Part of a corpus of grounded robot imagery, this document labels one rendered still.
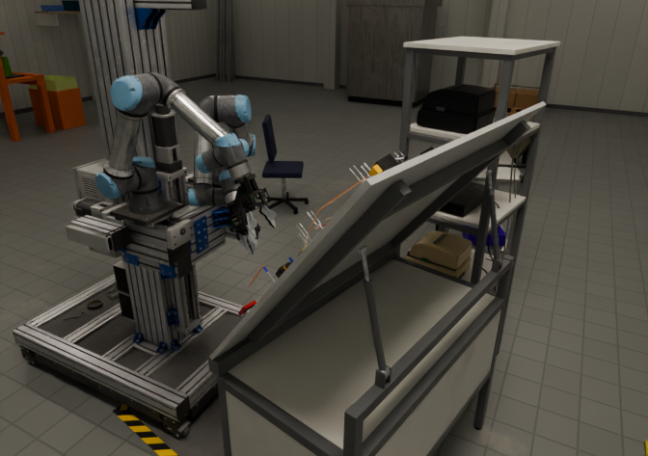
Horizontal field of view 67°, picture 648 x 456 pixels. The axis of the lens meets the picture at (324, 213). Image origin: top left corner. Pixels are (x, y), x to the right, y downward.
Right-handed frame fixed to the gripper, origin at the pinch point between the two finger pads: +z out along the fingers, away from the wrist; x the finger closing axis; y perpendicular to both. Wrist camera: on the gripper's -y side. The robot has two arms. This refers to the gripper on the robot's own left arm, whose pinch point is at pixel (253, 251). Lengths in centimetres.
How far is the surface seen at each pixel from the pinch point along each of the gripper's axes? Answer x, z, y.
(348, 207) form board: 51, 29, 62
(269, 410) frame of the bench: -8, 57, 7
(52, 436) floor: -150, 23, -42
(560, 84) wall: 403, -399, -826
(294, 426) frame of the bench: 0, 64, 9
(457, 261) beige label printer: 66, 14, -93
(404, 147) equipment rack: 68, -39, -56
